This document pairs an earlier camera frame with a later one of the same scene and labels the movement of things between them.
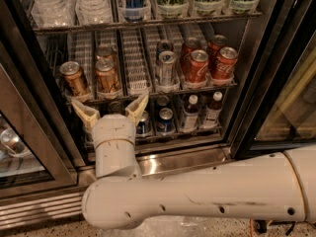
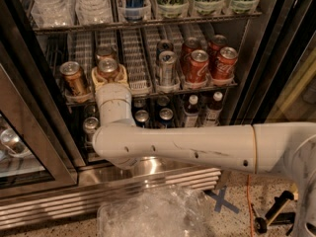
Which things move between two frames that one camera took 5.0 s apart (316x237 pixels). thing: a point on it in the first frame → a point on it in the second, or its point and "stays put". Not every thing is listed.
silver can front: [167, 68] stays put
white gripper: [113, 128] → [111, 93]
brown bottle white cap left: [191, 115] stays put
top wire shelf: [86, 27] stays put
